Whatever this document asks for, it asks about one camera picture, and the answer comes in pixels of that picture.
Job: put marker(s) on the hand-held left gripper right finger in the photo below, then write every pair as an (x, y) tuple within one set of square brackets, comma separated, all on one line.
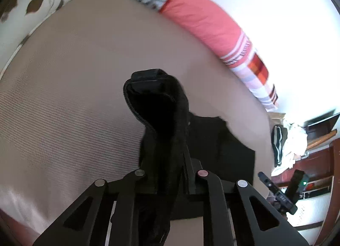
[(204, 182)]

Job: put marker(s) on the reddish wooden cabinet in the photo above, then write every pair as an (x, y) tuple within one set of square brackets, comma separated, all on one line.
[(318, 161)]

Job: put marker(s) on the black pants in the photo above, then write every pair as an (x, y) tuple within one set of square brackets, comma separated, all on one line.
[(159, 107)]

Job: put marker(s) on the long pink checked pillow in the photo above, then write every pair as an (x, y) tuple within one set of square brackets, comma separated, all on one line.
[(202, 20)]

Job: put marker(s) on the tan patterned cloth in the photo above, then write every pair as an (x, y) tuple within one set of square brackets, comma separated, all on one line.
[(277, 117)]

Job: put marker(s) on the dark television screen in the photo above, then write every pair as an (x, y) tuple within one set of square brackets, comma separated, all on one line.
[(324, 123)]

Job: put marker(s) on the pile of clothes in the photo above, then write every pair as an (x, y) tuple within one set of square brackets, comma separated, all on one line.
[(296, 139)]

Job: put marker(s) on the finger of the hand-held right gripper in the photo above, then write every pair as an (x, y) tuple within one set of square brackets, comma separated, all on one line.
[(265, 179)]

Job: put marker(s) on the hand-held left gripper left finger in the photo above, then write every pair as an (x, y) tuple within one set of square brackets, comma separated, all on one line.
[(132, 182)]

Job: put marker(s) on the dark striped garment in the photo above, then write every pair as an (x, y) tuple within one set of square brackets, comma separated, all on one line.
[(277, 142)]

